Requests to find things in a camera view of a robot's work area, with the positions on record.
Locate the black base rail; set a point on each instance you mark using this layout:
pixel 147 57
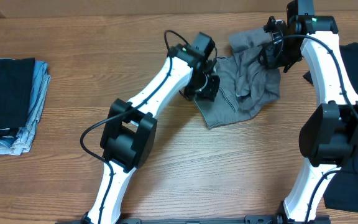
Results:
pixel 191 221

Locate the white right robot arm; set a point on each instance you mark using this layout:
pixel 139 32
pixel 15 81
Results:
pixel 320 49

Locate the brown cardboard backdrop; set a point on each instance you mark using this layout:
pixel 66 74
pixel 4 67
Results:
pixel 67 8

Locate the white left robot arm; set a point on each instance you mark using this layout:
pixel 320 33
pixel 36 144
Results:
pixel 129 130

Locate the grey shorts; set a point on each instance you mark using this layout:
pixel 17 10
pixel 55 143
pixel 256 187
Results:
pixel 245 85

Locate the folded blue jeans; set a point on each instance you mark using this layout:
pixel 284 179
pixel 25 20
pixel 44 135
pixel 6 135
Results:
pixel 22 141

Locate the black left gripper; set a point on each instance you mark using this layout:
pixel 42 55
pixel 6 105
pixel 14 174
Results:
pixel 208 88

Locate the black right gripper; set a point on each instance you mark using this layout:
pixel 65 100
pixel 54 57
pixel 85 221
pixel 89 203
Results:
pixel 272 58

